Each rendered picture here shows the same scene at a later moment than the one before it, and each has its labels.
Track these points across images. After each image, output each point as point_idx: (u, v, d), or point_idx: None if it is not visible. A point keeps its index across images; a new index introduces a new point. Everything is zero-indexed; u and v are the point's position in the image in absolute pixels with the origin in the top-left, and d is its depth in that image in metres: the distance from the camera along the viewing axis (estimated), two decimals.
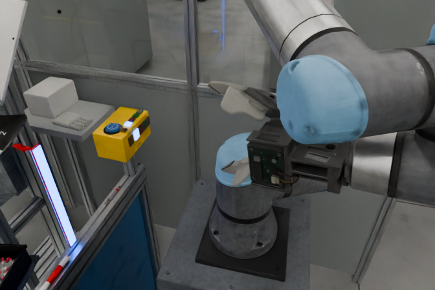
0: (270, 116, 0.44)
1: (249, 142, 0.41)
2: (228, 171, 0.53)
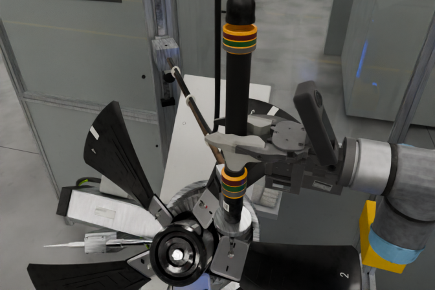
0: None
1: (266, 179, 0.51)
2: (221, 122, 0.54)
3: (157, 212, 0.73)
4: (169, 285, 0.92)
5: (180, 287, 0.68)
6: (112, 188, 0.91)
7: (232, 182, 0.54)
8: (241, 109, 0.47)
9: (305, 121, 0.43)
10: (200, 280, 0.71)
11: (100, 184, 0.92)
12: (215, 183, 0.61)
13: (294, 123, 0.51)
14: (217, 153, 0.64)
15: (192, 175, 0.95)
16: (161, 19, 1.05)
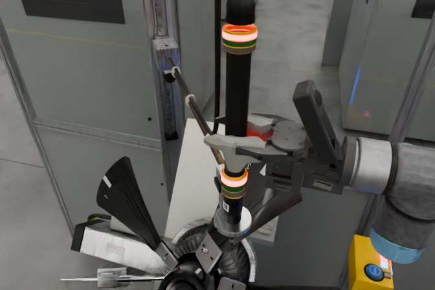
0: None
1: (266, 179, 0.51)
2: (223, 121, 0.55)
3: (164, 256, 0.82)
4: None
5: None
6: (122, 226, 1.00)
7: (232, 182, 0.54)
8: (241, 109, 0.46)
9: (305, 120, 0.43)
10: None
11: (111, 221, 1.01)
12: (215, 183, 0.61)
13: (294, 123, 0.50)
14: (217, 153, 0.63)
15: (195, 211, 1.04)
16: None
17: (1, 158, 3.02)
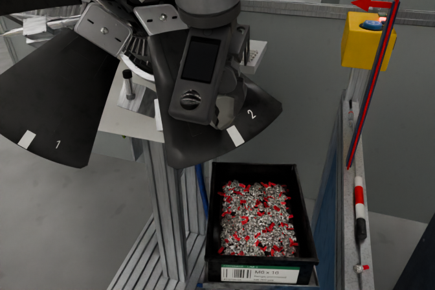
0: None
1: (242, 58, 0.48)
2: (214, 122, 0.52)
3: None
4: None
5: (96, 11, 0.59)
6: None
7: None
8: None
9: (217, 94, 0.38)
10: (121, 28, 0.62)
11: None
12: None
13: None
14: None
15: None
16: None
17: None
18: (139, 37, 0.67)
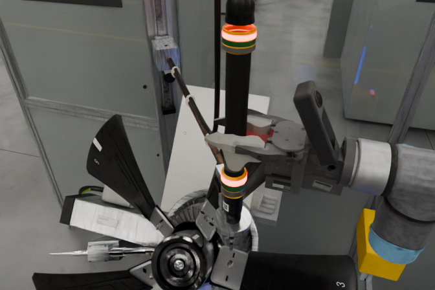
0: None
1: (266, 179, 0.51)
2: (221, 122, 0.54)
3: (208, 217, 0.72)
4: None
5: None
6: (114, 197, 0.93)
7: (232, 182, 0.54)
8: (241, 109, 0.47)
9: (305, 121, 0.43)
10: None
11: (103, 193, 0.94)
12: (215, 183, 0.61)
13: (294, 123, 0.51)
14: (217, 153, 0.64)
15: (193, 183, 0.97)
16: (162, 30, 1.07)
17: None
18: None
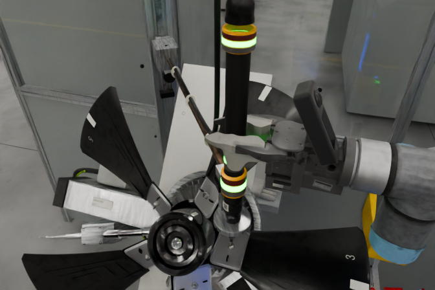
0: None
1: (266, 179, 0.51)
2: (221, 122, 0.54)
3: (208, 195, 0.68)
4: (168, 278, 0.90)
5: None
6: (110, 179, 0.89)
7: (232, 182, 0.54)
8: (241, 109, 0.47)
9: (305, 121, 0.43)
10: None
11: (98, 175, 0.90)
12: (215, 183, 0.61)
13: (294, 123, 0.51)
14: (216, 153, 0.64)
15: (192, 165, 0.93)
16: (160, 8, 1.03)
17: None
18: None
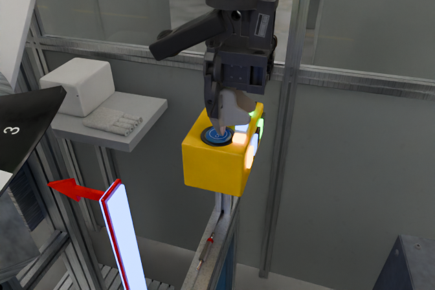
0: (220, 85, 0.44)
1: (259, 90, 0.43)
2: (225, 126, 0.52)
3: None
4: None
5: None
6: None
7: None
8: None
9: (174, 49, 0.43)
10: None
11: None
12: None
13: None
14: None
15: None
16: None
17: None
18: None
